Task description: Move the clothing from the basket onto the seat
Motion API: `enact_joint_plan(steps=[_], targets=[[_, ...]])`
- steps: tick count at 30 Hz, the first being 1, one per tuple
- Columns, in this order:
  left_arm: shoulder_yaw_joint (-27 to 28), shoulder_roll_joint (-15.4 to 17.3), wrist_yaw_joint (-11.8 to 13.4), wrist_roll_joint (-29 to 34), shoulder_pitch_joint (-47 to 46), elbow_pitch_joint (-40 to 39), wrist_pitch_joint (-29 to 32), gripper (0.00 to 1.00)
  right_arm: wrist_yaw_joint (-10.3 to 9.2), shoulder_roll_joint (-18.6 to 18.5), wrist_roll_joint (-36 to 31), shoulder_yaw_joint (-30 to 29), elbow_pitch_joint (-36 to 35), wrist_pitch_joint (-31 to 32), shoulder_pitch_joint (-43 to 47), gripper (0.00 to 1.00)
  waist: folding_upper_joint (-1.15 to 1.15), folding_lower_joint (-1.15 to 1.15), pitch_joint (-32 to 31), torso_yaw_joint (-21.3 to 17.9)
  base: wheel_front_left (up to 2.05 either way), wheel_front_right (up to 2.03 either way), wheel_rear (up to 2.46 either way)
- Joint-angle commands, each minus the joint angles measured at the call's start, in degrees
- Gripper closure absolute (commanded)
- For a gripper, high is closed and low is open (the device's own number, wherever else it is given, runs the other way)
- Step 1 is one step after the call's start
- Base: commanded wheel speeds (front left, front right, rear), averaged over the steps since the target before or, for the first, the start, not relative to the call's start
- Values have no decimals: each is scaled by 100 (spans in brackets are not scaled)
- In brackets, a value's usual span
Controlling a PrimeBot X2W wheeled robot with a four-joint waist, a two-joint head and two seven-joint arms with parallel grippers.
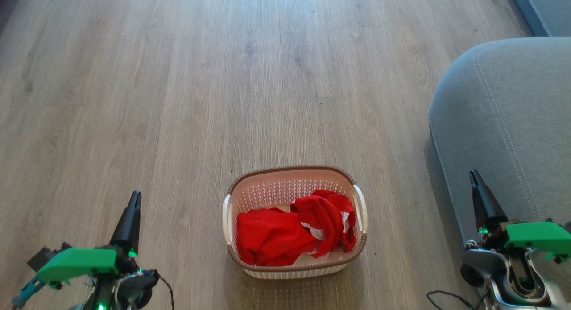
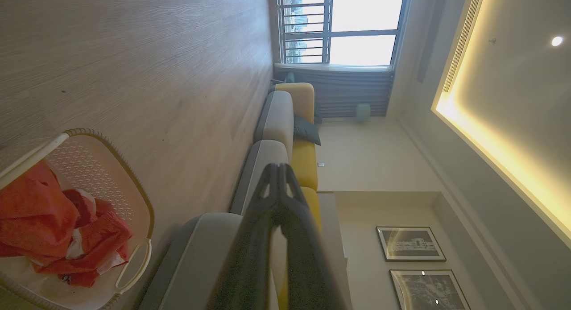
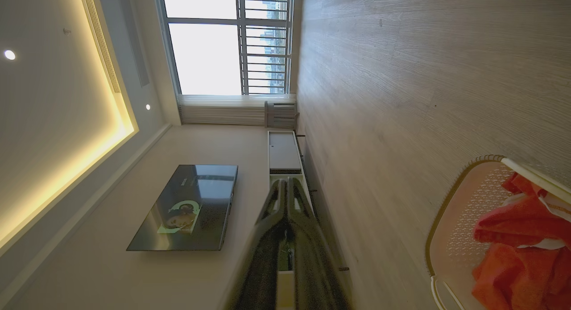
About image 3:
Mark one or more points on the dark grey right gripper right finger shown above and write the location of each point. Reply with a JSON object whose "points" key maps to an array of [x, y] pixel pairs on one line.
{"points": [[312, 256]]}

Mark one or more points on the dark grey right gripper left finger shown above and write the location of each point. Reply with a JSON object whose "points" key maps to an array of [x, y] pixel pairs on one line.
{"points": [[267, 247]]}

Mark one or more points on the red cloth garment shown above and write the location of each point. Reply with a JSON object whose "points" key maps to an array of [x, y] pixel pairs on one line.
{"points": [[522, 221], [522, 278]]}

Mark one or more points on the white low TV cabinet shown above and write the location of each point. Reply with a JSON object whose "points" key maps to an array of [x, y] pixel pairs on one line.
{"points": [[284, 151]]}

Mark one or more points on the grey slatted wooden crate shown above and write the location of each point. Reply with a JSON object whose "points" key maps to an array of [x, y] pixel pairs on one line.
{"points": [[281, 114]]}

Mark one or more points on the white pleated curtain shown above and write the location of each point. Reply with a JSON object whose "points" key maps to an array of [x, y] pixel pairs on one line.
{"points": [[223, 109]]}

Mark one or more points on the large window with railing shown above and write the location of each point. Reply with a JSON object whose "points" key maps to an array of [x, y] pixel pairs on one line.
{"points": [[209, 42]]}

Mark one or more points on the wall-mounted flat television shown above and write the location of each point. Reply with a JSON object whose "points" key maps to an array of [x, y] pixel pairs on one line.
{"points": [[187, 207]]}

